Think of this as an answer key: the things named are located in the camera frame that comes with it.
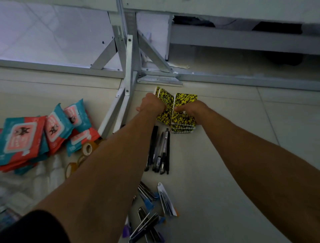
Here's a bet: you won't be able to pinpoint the person's left forearm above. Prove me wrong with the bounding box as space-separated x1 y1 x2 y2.
32 110 163 243

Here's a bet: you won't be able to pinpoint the pile of teal wipe packets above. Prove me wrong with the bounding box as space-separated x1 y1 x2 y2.
0 98 101 176

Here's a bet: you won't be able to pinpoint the person's left hand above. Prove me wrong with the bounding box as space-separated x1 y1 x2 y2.
136 92 167 117

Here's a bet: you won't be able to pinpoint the pile of small tape rolls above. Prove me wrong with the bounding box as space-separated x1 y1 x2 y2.
65 140 100 180

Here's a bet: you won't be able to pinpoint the person's black garment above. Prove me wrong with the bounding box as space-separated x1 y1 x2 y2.
0 210 72 243

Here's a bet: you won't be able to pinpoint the grey metal partition frame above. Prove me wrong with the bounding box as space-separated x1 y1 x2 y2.
0 0 320 138

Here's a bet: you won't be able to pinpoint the person's right hand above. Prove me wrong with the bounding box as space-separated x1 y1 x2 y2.
174 100 210 126

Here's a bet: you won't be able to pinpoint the clear plastic bottle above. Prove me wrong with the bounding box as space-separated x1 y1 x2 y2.
0 175 33 213
47 155 67 193
30 163 49 201

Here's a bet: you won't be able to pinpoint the pile of small staplers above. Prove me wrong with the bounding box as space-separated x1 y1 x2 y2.
122 181 179 243

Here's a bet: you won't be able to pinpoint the pile of black pens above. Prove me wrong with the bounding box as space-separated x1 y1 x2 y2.
144 125 171 175

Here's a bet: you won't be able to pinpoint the person's right forearm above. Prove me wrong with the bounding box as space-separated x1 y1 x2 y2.
197 107 320 243

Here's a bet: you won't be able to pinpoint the yellow black patterned packets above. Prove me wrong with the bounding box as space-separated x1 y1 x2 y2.
153 86 198 134

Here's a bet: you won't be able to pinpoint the white partition board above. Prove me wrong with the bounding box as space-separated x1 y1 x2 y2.
0 0 320 72

